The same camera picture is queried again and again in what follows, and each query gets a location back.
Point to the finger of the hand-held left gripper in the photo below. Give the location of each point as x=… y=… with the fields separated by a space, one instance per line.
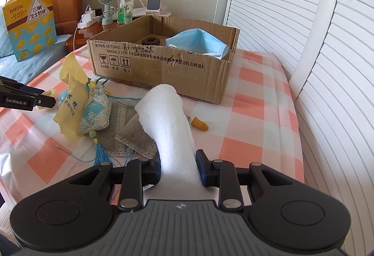
x=13 y=83
x=45 y=102

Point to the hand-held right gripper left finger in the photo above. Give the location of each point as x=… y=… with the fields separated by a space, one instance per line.
x=153 y=171

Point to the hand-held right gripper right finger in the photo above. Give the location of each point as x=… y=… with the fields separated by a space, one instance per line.
x=201 y=168

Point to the yellow cleaning cloth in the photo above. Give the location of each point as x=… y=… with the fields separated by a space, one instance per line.
x=70 y=109

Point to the white towel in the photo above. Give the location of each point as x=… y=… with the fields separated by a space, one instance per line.
x=169 y=127

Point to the blue floral sachet with tassel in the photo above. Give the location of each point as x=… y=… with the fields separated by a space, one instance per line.
x=93 y=115

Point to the cardboard box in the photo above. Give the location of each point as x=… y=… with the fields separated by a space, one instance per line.
x=152 y=74

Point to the blue bed sheet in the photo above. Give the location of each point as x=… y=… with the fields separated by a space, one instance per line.
x=26 y=68

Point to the grey woven cloth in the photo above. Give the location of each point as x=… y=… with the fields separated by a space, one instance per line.
x=137 y=139
x=122 y=115

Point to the orange finger cot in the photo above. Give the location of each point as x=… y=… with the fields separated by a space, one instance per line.
x=200 y=123

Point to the yellow and blue snack bag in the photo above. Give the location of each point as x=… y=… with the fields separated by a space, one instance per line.
x=29 y=25

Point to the pink checked tablecloth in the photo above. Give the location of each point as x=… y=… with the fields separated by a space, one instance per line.
x=257 y=98

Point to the white power strip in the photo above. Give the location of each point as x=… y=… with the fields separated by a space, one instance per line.
x=89 y=23

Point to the wooden nightstand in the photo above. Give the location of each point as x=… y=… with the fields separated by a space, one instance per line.
x=98 y=28

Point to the white charger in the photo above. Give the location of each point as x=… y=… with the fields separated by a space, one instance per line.
x=89 y=14

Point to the black plug adapter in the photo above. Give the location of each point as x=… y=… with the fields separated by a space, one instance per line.
x=99 y=12

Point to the green spray bottle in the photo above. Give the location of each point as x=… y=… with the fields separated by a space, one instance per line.
x=121 y=16

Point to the brown hair scrunchie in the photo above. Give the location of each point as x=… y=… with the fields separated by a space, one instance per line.
x=146 y=43

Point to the blue face mask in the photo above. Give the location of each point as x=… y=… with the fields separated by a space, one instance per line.
x=195 y=42

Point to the white cosmetic tube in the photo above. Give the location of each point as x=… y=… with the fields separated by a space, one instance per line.
x=128 y=3

